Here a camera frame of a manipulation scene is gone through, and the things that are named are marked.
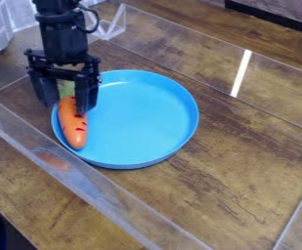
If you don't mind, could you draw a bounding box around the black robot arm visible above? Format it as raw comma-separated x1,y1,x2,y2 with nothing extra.
26,0,100,115

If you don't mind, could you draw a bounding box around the clear acrylic corner bracket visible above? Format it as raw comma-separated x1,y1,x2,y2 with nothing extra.
88,2,126,41

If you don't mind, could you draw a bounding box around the clear acrylic front barrier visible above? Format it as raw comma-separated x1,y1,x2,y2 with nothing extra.
0,104,211,250

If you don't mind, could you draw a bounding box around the white patterned curtain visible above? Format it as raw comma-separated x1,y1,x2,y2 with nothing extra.
0,0,35,51

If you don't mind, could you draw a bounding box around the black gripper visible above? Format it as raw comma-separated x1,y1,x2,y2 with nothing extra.
24,30,100,115

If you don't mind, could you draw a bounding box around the blue round tray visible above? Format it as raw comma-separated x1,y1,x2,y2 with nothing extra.
50,68,200,170

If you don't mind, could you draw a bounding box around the orange toy carrot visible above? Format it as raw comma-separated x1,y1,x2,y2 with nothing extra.
58,80,88,149

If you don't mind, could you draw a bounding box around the black cable loop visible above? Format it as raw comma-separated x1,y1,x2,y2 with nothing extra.
72,4,102,34

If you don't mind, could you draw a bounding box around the black bar at top right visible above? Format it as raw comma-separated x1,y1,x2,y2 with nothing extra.
223,0,302,32

